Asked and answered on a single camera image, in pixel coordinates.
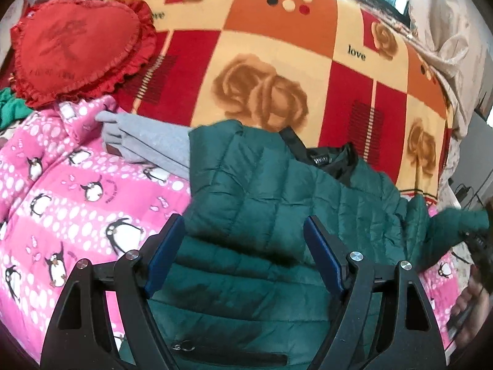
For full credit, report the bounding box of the dark green puffer jacket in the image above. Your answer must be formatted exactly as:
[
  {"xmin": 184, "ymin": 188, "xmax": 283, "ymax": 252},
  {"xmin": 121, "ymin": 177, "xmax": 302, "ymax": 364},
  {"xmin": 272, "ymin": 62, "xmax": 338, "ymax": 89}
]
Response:
[{"xmin": 149, "ymin": 120, "xmax": 490, "ymax": 369}]

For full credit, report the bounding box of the red orange rose blanket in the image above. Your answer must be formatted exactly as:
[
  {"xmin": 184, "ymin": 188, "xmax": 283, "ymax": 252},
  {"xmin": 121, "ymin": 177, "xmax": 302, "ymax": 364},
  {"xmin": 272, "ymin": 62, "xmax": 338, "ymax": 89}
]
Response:
[{"xmin": 115, "ymin": 0, "xmax": 453, "ymax": 202}]

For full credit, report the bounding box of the grey folded sweatshirt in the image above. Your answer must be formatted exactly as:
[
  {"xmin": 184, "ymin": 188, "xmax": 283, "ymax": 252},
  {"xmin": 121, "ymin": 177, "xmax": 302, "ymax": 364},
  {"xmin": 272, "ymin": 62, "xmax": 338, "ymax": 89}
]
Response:
[{"xmin": 95, "ymin": 111, "xmax": 191, "ymax": 179}]

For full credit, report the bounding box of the beige quilt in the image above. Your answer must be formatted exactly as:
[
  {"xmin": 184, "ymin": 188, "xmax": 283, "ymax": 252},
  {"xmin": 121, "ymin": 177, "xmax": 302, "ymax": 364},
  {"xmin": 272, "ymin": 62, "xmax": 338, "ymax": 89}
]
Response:
[{"xmin": 409, "ymin": 0, "xmax": 492, "ymax": 139}]

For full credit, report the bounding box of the floral white bed sheet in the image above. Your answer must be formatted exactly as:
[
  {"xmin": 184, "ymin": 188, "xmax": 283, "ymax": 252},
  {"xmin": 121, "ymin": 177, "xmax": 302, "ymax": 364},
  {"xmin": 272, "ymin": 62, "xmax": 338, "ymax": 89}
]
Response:
[{"xmin": 437, "ymin": 137, "xmax": 460, "ymax": 211}]

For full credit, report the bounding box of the red heart ruffled pillow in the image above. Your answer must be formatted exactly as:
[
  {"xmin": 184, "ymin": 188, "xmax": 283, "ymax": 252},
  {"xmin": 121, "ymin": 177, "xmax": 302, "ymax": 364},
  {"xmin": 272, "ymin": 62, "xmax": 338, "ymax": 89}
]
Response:
[{"xmin": 10, "ymin": 0, "xmax": 157, "ymax": 109}]

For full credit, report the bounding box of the green cloth item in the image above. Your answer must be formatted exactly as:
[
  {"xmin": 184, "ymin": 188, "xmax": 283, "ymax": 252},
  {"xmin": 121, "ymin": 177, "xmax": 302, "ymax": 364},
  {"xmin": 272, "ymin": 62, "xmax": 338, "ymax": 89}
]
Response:
[{"xmin": 0, "ymin": 87, "xmax": 33, "ymax": 131}]

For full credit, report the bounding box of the person's right hand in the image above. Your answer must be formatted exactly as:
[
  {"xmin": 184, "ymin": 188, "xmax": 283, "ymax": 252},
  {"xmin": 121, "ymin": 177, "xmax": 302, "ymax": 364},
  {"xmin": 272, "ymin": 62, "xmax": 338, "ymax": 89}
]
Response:
[{"xmin": 451, "ymin": 265, "xmax": 491, "ymax": 348}]

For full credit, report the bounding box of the pink penguin fleece blanket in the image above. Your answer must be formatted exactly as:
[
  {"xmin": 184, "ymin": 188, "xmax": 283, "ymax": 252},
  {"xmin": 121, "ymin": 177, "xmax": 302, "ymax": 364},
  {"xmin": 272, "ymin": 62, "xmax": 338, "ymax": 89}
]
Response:
[{"xmin": 1, "ymin": 96, "xmax": 190, "ymax": 360}]

